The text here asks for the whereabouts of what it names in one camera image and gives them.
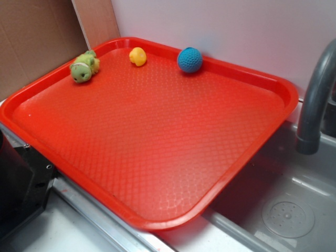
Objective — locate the grey toy faucet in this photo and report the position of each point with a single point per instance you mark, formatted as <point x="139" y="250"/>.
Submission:
<point x="318" y="110"/>

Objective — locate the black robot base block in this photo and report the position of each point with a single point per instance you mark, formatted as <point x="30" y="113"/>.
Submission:
<point x="26" y="179"/>

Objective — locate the blue textured ball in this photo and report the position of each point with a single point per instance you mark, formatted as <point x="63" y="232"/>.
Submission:
<point x="190" y="60"/>

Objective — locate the yellow rubber duck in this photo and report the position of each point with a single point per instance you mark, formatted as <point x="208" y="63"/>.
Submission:
<point x="138" y="56"/>

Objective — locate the brown cardboard panel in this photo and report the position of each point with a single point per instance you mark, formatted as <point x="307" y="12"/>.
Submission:
<point x="39" y="36"/>

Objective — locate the red plastic tray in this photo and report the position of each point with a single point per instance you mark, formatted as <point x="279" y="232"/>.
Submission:
<point x="153" y="144"/>

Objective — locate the green plush turtle toy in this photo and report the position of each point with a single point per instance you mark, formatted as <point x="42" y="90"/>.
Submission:
<point x="84" y="67"/>

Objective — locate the grey plastic sink basin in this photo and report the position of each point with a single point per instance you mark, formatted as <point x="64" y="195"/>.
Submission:
<point x="280" y="201"/>

